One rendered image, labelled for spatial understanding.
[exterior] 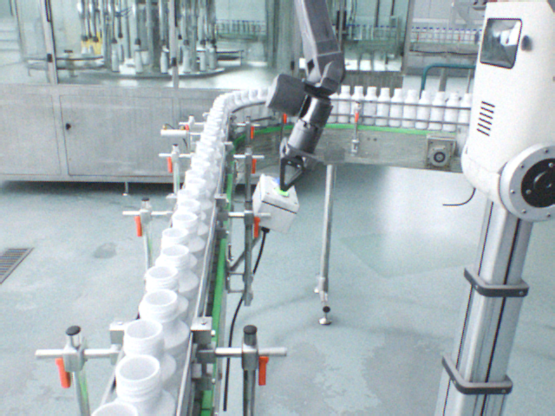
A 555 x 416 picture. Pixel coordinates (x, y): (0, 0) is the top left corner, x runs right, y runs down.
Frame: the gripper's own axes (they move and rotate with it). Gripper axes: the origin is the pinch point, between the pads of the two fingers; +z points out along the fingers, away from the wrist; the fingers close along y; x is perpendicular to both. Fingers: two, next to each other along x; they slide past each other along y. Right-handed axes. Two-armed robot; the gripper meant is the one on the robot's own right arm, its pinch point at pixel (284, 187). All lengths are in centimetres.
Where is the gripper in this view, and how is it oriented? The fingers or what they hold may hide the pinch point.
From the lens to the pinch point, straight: 106.3
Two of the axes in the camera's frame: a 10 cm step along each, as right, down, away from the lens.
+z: -3.7, 8.8, 3.1
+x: 9.3, 3.3, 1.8
